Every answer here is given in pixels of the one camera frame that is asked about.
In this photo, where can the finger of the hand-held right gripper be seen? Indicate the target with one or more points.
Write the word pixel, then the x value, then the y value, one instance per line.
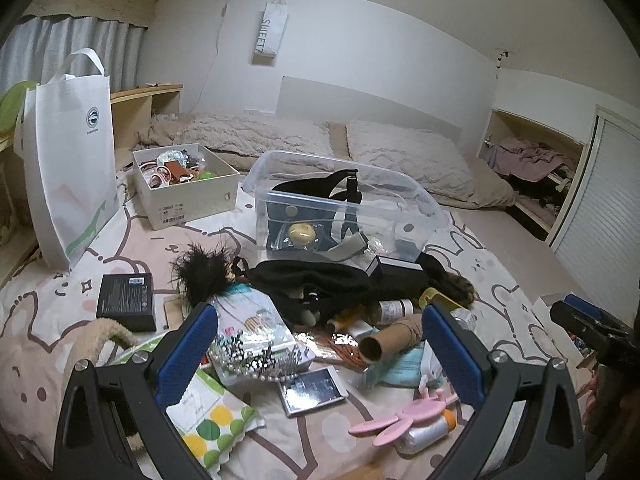
pixel 582 307

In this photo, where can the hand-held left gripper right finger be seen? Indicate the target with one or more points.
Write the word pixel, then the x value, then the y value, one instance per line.
pixel 455 355

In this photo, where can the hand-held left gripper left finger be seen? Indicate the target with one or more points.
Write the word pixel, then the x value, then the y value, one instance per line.
pixel 192 340

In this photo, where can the green yellow dotted pouch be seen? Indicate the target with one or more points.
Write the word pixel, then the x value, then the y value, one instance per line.
pixel 215 420

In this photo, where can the beige fluffy headband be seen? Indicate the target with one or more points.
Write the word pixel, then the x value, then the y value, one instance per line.
pixel 100 327

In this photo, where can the pink bunny brush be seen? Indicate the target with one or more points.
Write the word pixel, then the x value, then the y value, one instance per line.
pixel 380 422

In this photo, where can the clear plastic container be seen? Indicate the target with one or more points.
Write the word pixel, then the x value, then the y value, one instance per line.
pixel 400 200

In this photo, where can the dark blue bag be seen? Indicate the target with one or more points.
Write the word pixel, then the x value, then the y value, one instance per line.
pixel 310 210

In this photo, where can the person's right hand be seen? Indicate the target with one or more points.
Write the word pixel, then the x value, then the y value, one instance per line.
pixel 591 400

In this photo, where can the green packet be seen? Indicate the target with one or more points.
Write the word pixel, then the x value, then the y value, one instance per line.
pixel 140 352

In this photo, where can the teal packet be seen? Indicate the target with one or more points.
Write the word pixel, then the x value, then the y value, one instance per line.
pixel 395 367

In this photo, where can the silver tiara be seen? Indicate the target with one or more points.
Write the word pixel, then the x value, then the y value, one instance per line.
pixel 255 360

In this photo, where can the cardboard tube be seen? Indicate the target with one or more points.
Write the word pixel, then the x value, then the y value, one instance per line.
pixel 390 340

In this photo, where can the white illustrated packet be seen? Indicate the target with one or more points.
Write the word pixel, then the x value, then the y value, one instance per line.
pixel 255 315

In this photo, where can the black feather puff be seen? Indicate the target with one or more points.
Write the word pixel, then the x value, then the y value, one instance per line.
pixel 200 270

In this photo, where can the brown fur scrunchie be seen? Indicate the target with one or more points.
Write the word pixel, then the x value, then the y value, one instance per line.
pixel 452 282

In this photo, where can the white jar dark label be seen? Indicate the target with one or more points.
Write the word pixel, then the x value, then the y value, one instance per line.
pixel 395 310

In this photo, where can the black flat box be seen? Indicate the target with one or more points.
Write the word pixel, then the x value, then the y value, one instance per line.
pixel 125 300

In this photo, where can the white bottle orange cap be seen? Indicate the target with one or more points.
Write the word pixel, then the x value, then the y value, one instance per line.
pixel 425 432

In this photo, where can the black and white box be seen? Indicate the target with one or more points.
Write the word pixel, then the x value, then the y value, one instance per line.
pixel 400 270

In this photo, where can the white louvered door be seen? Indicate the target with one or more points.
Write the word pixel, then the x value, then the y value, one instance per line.
pixel 600 200

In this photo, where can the small amber bottle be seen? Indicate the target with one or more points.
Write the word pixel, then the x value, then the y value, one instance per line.
pixel 347 317

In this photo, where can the black cloth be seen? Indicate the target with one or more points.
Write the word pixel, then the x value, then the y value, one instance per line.
pixel 310 280

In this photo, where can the white cardboard box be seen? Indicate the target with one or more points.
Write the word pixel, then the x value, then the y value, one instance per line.
pixel 195 200

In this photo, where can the beige bed sheet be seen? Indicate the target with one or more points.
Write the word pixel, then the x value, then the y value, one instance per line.
pixel 492 195

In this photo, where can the yellow ball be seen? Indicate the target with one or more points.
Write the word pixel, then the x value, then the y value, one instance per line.
pixel 300 234

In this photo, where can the bunny printed blanket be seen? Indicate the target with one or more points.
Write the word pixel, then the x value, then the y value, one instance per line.
pixel 50 285

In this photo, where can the pile of clothes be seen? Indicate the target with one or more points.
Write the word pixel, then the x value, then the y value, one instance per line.
pixel 525 160

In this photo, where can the brown leather pouch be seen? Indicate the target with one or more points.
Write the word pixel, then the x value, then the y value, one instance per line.
pixel 174 171

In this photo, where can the large fluffy beige pillow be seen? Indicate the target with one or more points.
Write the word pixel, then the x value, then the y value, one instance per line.
pixel 410 160

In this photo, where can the small fluffy beige pillow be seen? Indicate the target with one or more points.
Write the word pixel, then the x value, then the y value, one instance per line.
pixel 250 132

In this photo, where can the white tote bag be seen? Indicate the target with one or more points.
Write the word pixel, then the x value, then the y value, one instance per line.
pixel 65 160

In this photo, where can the green cloth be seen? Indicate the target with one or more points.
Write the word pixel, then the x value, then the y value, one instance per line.
pixel 12 105

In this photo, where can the hanging white paper bag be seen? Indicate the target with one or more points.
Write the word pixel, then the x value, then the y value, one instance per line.
pixel 270 35

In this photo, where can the grey curtain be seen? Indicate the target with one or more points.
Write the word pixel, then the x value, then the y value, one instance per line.
pixel 65 50

